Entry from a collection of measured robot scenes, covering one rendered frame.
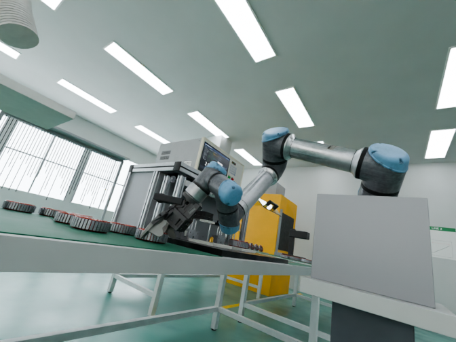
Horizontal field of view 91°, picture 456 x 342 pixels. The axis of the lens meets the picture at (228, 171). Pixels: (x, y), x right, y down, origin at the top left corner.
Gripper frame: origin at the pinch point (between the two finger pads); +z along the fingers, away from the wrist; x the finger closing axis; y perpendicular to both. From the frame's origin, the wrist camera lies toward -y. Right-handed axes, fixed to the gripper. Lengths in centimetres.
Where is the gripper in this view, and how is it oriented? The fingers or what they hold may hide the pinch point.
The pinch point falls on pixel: (149, 237)
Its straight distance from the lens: 87.3
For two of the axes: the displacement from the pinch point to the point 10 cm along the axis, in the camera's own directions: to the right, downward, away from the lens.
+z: -6.5, 7.5, -1.4
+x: 1.8, 3.3, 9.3
